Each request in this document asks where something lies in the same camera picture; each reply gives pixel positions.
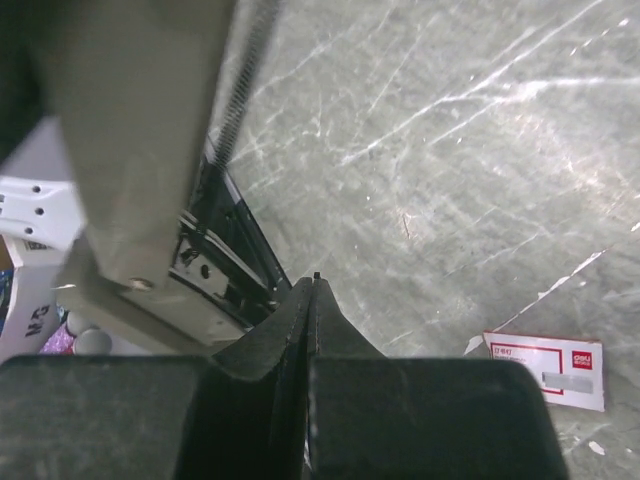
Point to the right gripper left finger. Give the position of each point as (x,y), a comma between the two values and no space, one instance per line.
(238,414)

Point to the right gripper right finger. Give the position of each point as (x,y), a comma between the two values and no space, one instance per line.
(375,417)

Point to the grey and black stapler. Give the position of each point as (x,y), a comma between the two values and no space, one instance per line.
(170,257)

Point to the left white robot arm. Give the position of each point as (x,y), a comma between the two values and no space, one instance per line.
(45,212)

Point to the black poker chip case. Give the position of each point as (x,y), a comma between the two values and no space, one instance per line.
(32,322)

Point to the red white staple box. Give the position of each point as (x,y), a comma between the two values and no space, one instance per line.
(569,372)

